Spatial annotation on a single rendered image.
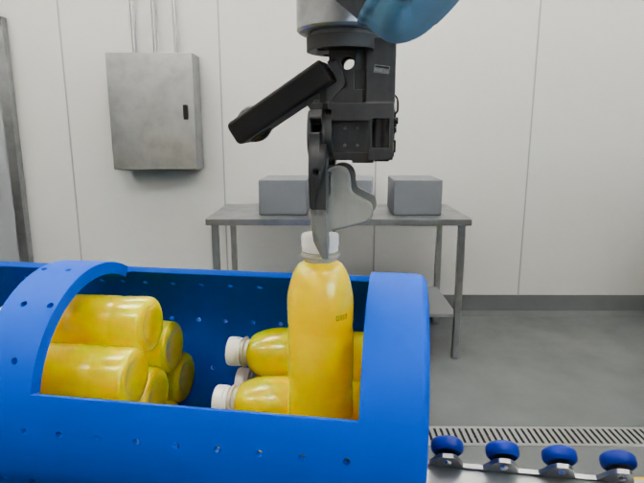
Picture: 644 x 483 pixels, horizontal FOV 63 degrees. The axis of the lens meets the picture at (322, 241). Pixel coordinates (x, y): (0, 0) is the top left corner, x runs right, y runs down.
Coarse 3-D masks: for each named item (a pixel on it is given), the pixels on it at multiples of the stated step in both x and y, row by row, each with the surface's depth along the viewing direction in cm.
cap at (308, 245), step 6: (306, 234) 54; (330, 234) 54; (336, 234) 54; (306, 240) 53; (312, 240) 53; (330, 240) 53; (336, 240) 54; (306, 246) 53; (312, 246) 53; (330, 246) 53; (336, 246) 54; (306, 252) 54; (312, 252) 53; (318, 252) 53; (330, 252) 53
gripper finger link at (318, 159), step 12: (312, 132) 48; (312, 144) 48; (324, 144) 48; (312, 156) 48; (324, 156) 48; (312, 168) 48; (324, 168) 49; (312, 180) 48; (324, 180) 49; (312, 192) 49; (324, 192) 49; (312, 204) 49; (324, 204) 49
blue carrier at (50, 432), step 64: (0, 320) 57; (192, 320) 79; (256, 320) 78; (384, 320) 53; (0, 384) 55; (384, 384) 49; (0, 448) 56; (64, 448) 54; (128, 448) 53; (192, 448) 52; (256, 448) 51; (320, 448) 50; (384, 448) 49
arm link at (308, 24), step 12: (300, 0) 48; (312, 0) 46; (324, 0) 46; (300, 12) 48; (312, 12) 46; (324, 12) 46; (336, 12) 46; (348, 12) 45; (300, 24) 48; (312, 24) 47; (324, 24) 46; (336, 24) 46; (348, 24) 46
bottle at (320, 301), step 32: (320, 256) 53; (288, 288) 55; (320, 288) 52; (352, 288) 55; (288, 320) 55; (320, 320) 52; (352, 320) 55; (288, 352) 56; (320, 352) 53; (352, 352) 56; (288, 384) 57; (320, 384) 54; (352, 384) 57; (320, 416) 54
